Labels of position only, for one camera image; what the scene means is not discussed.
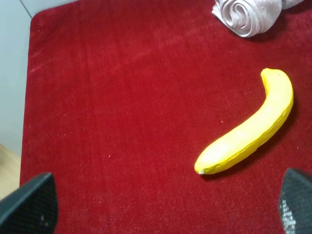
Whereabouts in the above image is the red velvet table cloth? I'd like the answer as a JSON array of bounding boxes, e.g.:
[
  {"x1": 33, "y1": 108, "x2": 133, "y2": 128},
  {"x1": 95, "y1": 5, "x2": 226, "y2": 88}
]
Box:
[{"x1": 20, "y1": 0, "x2": 312, "y2": 234}]

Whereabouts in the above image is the yellow banana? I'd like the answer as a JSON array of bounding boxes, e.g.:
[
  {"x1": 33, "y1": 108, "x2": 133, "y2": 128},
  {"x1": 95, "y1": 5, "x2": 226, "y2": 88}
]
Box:
[{"x1": 194, "y1": 68, "x2": 294, "y2": 176}]

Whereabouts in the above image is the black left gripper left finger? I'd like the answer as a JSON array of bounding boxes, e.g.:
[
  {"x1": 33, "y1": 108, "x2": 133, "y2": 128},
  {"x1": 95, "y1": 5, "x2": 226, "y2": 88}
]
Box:
[{"x1": 0, "y1": 173, "x2": 58, "y2": 234}]

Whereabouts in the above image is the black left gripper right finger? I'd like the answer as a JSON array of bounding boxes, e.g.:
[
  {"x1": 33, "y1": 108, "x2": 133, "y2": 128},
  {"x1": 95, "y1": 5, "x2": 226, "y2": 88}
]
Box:
[{"x1": 278, "y1": 168, "x2": 312, "y2": 234}]

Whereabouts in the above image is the rolled pink towel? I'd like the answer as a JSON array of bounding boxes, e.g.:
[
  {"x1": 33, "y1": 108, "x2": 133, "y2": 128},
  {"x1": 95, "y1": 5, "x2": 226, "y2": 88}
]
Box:
[{"x1": 212, "y1": 0, "x2": 303, "y2": 38}]

